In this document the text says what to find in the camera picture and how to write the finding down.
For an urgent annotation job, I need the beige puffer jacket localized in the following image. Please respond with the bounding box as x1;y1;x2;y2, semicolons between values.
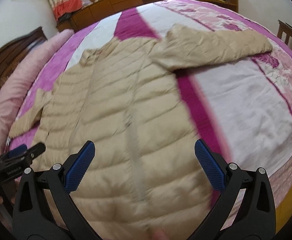
8;24;272;239

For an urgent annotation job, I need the wooden chair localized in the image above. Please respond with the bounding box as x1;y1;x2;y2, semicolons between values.
277;20;292;45

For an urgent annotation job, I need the dark wooden headboard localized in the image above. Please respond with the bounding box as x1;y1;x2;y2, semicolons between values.
0;27;47;89

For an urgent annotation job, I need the pink rolled quilt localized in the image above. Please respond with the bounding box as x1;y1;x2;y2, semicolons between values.
0;29;74;155

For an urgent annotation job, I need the yellow wooden bed frame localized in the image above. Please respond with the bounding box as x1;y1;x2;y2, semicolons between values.
276;186;292;232

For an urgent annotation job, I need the pink purple floral bedspread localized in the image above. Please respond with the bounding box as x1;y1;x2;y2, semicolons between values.
6;0;292;230

